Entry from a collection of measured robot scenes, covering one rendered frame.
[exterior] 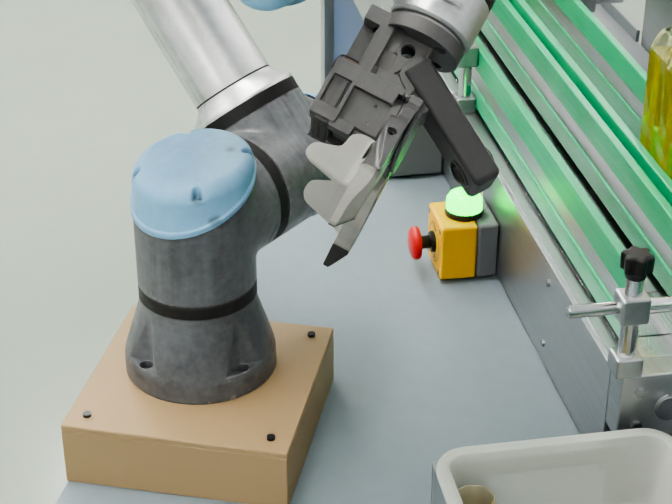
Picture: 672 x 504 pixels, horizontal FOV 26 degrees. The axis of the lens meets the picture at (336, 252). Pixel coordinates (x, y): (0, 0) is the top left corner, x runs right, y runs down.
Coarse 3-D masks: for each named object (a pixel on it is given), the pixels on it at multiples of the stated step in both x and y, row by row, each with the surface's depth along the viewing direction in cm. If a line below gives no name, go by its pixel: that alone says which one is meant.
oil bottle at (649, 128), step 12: (660, 36) 151; (660, 48) 151; (660, 60) 151; (648, 72) 154; (660, 72) 151; (648, 84) 155; (660, 84) 151; (648, 96) 155; (660, 96) 152; (648, 108) 155; (660, 108) 152; (648, 120) 156; (648, 132) 156; (648, 144) 156
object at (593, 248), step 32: (480, 64) 180; (480, 96) 181; (512, 96) 167; (512, 128) 169; (512, 160) 169; (544, 160) 156; (544, 192) 158; (576, 192) 147; (576, 224) 148; (576, 256) 148; (608, 256) 139; (608, 288) 140; (608, 320) 140
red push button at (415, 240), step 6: (414, 228) 172; (408, 234) 173; (414, 234) 172; (420, 234) 172; (408, 240) 174; (414, 240) 171; (420, 240) 171; (426, 240) 173; (408, 246) 174; (414, 246) 171; (420, 246) 171; (426, 246) 173; (414, 252) 172; (420, 252) 172; (414, 258) 173
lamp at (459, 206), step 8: (456, 192) 171; (464, 192) 170; (448, 200) 171; (456, 200) 170; (464, 200) 169; (472, 200) 170; (480, 200) 170; (448, 208) 171; (456, 208) 170; (464, 208) 170; (472, 208) 170; (480, 208) 171; (448, 216) 171; (456, 216) 170; (464, 216) 170; (472, 216) 170; (480, 216) 171
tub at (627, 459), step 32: (480, 448) 130; (512, 448) 130; (544, 448) 131; (576, 448) 131; (608, 448) 132; (640, 448) 133; (448, 480) 126; (480, 480) 131; (512, 480) 132; (544, 480) 132; (576, 480) 133; (608, 480) 133; (640, 480) 134
